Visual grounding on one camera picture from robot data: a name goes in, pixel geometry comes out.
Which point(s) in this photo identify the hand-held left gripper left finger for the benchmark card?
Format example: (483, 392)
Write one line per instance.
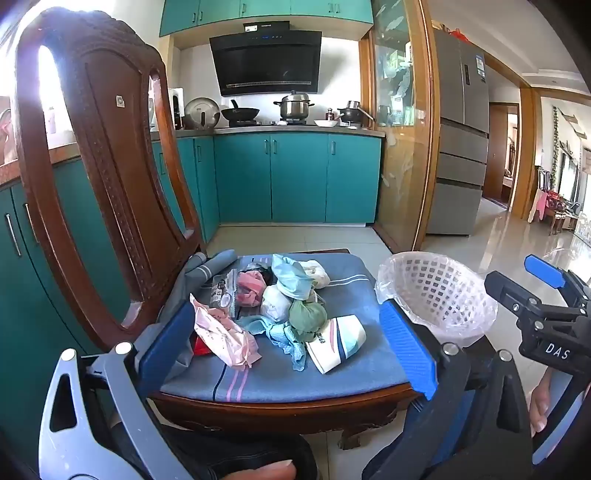
(171, 341)

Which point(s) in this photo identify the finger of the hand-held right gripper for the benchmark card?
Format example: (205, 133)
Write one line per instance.
(545, 270)
(512, 295)

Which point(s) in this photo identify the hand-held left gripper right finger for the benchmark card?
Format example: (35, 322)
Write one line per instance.
(406, 350)

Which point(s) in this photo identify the red snack wrapper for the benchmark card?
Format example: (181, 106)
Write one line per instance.
(202, 347)

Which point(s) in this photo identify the light blue white plastic bag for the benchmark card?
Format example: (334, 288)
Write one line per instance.
(288, 277)

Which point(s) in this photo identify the person's right hand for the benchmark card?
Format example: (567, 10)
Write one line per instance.
(539, 406)

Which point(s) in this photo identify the person's left hand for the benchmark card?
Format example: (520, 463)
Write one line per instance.
(274, 470)

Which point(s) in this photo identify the pink floral wrapper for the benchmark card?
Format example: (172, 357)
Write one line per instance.
(221, 337)

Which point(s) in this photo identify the pink cloth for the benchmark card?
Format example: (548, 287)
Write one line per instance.
(538, 205)

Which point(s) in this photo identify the striped white paper cup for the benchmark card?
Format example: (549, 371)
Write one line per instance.
(334, 344)

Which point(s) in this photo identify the pink plastic bag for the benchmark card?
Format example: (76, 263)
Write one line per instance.
(251, 290)

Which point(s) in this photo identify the green plastic bag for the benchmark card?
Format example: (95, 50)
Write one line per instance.
(308, 318)

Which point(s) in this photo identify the light blue cloth scrap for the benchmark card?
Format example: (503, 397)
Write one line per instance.
(277, 334)

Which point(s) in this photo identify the white printed crumpled bag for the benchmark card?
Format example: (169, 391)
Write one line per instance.
(317, 272)

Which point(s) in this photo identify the grey refrigerator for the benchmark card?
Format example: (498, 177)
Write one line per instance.
(461, 161)

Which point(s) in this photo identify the wooden framed glass door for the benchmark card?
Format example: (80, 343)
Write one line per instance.
(397, 161)

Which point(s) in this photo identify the carved wooden chair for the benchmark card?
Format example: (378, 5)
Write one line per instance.
(106, 138)

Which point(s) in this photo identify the round steel lid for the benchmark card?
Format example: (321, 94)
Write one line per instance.
(201, 113)

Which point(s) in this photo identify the white kettle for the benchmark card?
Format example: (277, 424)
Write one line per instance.
(175, 106)

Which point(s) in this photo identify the black wok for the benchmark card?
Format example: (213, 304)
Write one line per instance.
(240, 113)

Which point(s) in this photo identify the white bowl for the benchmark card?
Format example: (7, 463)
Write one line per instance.
(326, 122)

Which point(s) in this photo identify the black pot with lid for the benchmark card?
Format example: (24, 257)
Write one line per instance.
(353, 113)

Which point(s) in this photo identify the stainless steel pot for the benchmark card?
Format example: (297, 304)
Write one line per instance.
(293, 108)

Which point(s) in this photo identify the black range hood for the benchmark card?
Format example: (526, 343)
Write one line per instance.
(263, 60)

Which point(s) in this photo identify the teal upper kitchen cabinets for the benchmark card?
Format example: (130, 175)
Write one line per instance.
(221, 11)

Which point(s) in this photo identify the wooden doorway frame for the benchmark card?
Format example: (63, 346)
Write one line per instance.
(526, 152)

